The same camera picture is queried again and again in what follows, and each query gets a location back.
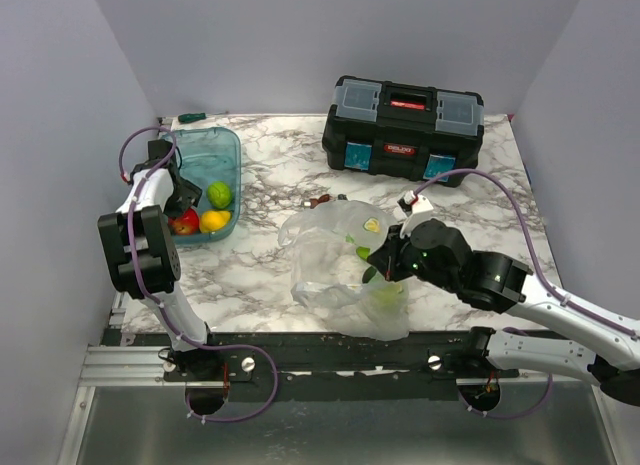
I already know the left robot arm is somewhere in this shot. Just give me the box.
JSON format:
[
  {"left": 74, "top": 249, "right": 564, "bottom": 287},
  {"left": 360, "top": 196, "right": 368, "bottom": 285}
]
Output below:
[{"left": 97, "top": 139, "right": 224, "bottom": 381}]

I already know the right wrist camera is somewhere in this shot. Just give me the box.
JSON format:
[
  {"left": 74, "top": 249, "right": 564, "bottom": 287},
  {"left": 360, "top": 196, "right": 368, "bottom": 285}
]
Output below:
[{"left": 393, "top": 191, "right": 434, "bottom": 237}]

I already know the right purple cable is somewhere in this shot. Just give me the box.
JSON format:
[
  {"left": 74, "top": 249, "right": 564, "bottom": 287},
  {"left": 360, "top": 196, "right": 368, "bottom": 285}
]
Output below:
[{"left": 407, "top": 168, "right": 640, "bottom": 420}]

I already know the translucent plastic bag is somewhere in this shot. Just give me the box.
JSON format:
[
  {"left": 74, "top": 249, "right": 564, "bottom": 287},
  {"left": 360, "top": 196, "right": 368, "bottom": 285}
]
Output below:
[{"left": 278, "top": 200, "right": 410, "bottom": 341}]

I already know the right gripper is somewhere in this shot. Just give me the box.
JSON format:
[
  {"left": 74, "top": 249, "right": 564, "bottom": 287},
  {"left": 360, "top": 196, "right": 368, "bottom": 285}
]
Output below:
[{"left": 366, "top": 222, "right": 457, "bottom": 293}]

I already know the yellow fake lemon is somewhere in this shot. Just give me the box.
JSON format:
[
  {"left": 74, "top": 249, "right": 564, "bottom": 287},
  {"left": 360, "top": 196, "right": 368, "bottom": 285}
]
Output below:
[{"left": 199, "top": 210, "right": 232, "bottom": 234}]

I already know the red fake apple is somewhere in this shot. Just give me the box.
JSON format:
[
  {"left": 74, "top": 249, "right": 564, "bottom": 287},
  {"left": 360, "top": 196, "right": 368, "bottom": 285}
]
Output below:
[{"left": 168, "top": 208, "right": 200, "bottom": 236}]

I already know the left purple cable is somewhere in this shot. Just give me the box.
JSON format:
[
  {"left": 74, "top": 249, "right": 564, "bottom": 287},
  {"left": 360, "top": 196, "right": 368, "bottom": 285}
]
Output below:
[{"left": 118, "top": 126, "right": 280, "bottom": 426}]

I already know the green fake lime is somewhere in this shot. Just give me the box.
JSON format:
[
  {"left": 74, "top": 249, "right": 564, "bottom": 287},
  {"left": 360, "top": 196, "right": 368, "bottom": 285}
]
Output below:
[{"left": 206, "top": 181, "right": 233, "bottom": 209}]

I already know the green fake apple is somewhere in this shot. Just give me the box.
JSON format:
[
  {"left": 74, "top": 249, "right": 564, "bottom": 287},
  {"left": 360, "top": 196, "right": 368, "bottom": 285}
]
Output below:
[{"left": 371, "top": 283, "right": 406, "bottom": 309}]

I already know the black mounting rail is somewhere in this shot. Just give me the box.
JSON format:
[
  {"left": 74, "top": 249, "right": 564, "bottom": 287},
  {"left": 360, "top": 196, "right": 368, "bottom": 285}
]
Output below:
[{"left": 101, "top": 328, "right": 518, "bottom": 413}]

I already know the black Delixi toolbox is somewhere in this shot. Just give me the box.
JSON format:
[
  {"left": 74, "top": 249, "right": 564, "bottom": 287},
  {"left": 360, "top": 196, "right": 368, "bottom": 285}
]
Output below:
[{"left": 322, "top": 76, "right": 484, "bottom": 181}]

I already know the teal transparent plastic tray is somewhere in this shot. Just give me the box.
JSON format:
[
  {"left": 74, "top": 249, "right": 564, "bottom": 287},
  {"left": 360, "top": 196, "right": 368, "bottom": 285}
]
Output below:
[{"left": 174, "top": 127, "right": 242, "bottom": 247}]

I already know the purple cable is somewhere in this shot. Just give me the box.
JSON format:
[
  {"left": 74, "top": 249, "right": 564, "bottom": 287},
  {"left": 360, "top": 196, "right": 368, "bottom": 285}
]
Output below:
[
  {"left": 118, "top": 126, "right": 280, "bottom": 426},
  {"left": 407, "top": 168, "right": 640, "bottom": 420}
]

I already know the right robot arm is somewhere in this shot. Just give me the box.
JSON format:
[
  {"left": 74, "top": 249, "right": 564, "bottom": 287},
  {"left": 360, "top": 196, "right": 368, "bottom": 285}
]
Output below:
[{"left": 367, "top": 219, "right": 639, "bottom": 406}]

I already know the dark green fake avocado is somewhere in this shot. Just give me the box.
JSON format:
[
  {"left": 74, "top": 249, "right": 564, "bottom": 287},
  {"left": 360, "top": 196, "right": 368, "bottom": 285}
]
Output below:
[{"left": 361, "top": 267, "right": 378, "bottom": 284}]

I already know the brown faucet tap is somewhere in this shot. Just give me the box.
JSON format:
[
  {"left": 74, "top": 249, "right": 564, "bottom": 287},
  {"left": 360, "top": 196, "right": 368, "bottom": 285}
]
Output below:
[{"left": 302, "top": 194, "right": 331, "bottom": 209}]

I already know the green handled screwdriver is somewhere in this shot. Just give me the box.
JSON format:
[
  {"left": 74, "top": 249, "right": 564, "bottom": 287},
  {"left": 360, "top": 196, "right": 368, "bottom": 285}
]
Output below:
[{"left": 177, "top": 111, "right": 228, "bottom": 124}]

